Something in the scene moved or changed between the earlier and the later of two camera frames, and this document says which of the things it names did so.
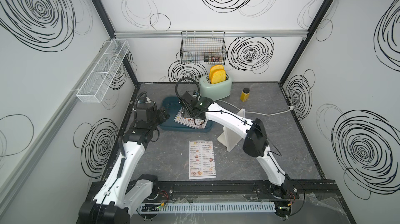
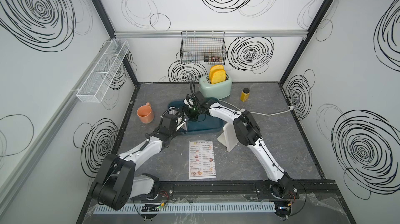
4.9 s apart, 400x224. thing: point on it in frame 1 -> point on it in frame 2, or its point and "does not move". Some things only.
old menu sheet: x=202 y=164 does not move
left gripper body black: x=158 y=117 -> x=173 y=134
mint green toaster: x=216 y=91 does not move
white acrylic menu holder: x=229 y=139 does not move
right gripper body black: x=191 y=113 does not move
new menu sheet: x=199 y=123 -> x=182 y=124
